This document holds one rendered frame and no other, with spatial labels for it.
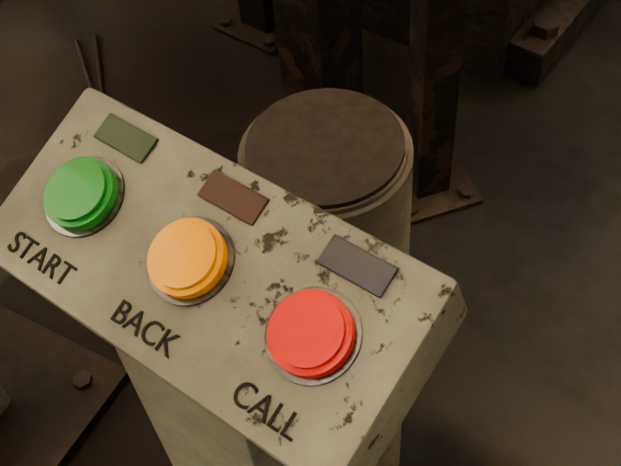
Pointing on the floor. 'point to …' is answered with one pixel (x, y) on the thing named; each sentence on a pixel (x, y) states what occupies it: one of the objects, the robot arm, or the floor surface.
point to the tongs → (96, 62)
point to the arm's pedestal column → (49, 393)
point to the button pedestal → (227, 305)
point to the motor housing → (320, 44)
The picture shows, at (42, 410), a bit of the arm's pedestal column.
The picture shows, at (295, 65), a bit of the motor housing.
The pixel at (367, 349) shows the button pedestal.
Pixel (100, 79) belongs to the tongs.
